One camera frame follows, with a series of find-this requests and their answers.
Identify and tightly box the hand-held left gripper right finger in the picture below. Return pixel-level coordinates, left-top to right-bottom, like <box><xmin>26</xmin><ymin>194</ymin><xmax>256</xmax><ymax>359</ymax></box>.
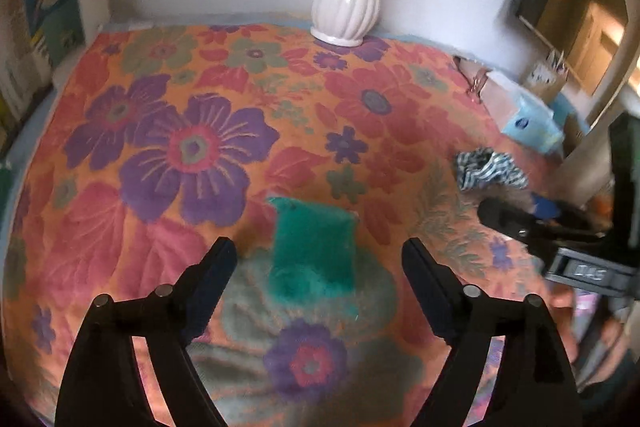
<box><xmin>401</xmin><ymin>237</ymin><xmax>586</xmax><ymax>427</ymax></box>

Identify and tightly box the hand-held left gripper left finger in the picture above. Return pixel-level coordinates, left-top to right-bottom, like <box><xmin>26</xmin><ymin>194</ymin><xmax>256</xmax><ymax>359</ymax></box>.
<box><xmin>54</xmin><ymin>237</ymin><xmax>238</xmax><ymax>427</ymax></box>

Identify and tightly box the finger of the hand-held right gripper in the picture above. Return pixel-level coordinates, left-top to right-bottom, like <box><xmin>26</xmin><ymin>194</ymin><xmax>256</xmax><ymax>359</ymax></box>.
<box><xmin>477</xmin><ymin>198</ymin><xmax>606</xmax><ymax>258</ymax></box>
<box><xmin>530</xmin><ymin>193</ymin><xmax>608</xmax><ymax>233</ymax></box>

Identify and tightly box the green fuzzy pouch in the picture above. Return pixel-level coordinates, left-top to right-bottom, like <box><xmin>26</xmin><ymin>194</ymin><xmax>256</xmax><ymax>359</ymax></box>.
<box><xmin>265</xmin><ymin>196</ymin><xmax>361</xmax><ymax>303</ymax></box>

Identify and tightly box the person's right hand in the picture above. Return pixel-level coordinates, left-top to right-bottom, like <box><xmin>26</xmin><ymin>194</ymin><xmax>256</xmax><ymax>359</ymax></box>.
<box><xmin>572</xmin><ymin>304</ymin><xmax>637</xmax><ymax>389</ymax></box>

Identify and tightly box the striped scrunchie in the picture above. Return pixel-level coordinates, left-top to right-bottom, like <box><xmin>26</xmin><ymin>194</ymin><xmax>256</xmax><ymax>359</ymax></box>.
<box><xmin>452</xmin><ymin>147</ymin><xmax>530</xmax><ymax>192</ymax></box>

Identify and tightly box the blue tissue pack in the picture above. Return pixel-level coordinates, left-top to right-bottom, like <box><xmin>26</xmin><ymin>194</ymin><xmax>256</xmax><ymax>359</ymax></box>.
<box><xmin>482</xmin><ymin>72</ymin><xmax>566</xmax><ymax>152</ymax></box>

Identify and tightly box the brown pen holder cup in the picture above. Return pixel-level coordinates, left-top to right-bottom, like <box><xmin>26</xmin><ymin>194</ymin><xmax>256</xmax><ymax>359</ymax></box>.
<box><xmin>525</xmin><ymin>49</ymin><xmax>571</xmax><ymax>102</ymax></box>

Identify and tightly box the floral tablecloth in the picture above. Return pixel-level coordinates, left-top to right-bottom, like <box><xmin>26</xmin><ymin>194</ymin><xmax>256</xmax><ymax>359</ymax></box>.
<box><xmin>0</xmin><ymin>12</ymin><xmax>616</xmax><ymax>427</ymax></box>

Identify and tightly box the dark framed panel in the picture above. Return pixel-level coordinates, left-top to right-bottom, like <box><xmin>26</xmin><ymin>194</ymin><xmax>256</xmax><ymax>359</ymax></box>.
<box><xmin>512</xmin><ymin>0</ymin><xmax>633</xmax><ymax>98</ymax></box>

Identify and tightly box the green box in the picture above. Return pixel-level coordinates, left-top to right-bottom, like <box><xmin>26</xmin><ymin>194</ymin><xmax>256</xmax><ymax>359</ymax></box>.
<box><xmin>0</xmin><ymin>162</ymin><xmax>16</xmax><ymax>218</ymax></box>

